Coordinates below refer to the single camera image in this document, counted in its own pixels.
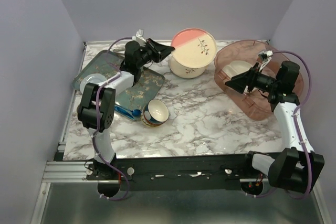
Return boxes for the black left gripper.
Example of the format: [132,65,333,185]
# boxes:
[136,38,174,68]

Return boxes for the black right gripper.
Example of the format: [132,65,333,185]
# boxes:
[225,63,279,94]

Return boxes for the cream divided bowl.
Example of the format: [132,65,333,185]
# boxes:
[222,60,253,80]

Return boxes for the yellow and cream plate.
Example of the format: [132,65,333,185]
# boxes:
[169,57,206,79]

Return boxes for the pink and cream plate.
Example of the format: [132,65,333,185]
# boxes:
[171,28,217,68]

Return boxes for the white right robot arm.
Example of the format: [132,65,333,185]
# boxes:
[225,61,324,199]

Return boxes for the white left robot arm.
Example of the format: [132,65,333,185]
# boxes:
[77,38,175,180]

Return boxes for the metal serving tongs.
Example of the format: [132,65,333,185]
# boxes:
[112,47,125,52]

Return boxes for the floral teal tray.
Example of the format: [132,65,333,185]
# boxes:
[72,50,165,110]

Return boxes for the patterned ceramic bowl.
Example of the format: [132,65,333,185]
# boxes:
[141,99,169,127]

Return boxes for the light blue saucer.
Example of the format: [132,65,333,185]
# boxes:
[79,73,107,94]

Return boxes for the blue spoon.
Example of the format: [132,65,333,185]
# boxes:
[114,105,141,121]

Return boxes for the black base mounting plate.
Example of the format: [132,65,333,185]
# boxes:
[87,154,268,195]

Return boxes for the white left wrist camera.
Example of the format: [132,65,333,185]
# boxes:
[132,29,146,47]

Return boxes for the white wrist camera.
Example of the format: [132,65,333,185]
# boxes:
[132,29,146,47]
[258,50,274,72]

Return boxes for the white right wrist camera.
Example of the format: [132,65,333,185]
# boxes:
[258,50,274,72]

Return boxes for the aluminium frame rail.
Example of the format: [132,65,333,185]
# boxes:
[43,155,267,184]

